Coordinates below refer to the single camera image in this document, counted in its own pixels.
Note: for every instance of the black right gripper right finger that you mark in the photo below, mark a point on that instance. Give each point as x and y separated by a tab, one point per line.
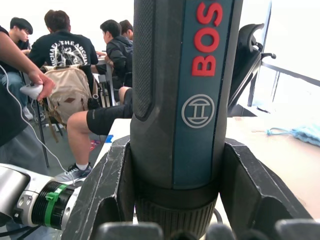
250	185

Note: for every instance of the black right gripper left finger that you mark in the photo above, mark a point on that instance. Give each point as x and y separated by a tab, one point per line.
100	180

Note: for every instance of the blue Bosch electric screwdriver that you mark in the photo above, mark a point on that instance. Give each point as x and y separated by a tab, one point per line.
162	100

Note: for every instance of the white handheld controller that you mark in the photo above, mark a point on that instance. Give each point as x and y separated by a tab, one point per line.
30	90

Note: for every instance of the blue tape piece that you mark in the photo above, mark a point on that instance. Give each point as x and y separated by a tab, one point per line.
109	138

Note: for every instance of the operator's bare hand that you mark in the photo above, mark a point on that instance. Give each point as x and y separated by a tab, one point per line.
46	86

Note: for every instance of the seated person in black shorts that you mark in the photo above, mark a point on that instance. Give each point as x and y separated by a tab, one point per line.
80	125

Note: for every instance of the small black pen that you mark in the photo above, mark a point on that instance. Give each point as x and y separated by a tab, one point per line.
263	109

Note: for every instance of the beige backpack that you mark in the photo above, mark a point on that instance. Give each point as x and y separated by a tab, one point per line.
70	95

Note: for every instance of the operator in black shirt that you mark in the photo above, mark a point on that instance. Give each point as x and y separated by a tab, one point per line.
10	117

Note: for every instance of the black window railing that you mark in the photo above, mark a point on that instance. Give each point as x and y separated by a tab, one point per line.
295	73

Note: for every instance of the person in black jacket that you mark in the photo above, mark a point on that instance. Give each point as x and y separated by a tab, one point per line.
120	55

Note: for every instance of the black mesh office chair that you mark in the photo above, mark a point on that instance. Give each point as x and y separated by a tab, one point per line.
241	50

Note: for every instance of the person in printed black tee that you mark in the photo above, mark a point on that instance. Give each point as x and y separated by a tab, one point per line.
62	50

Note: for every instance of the person with dark hair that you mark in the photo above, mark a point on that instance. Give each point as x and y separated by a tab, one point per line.
127	27

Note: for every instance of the seated person in jeans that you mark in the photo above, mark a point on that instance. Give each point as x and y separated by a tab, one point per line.
21	27

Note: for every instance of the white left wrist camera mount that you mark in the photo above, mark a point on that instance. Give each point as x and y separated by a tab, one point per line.
71	205

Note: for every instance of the black metal frame chair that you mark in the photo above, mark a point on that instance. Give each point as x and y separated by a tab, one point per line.
45	150

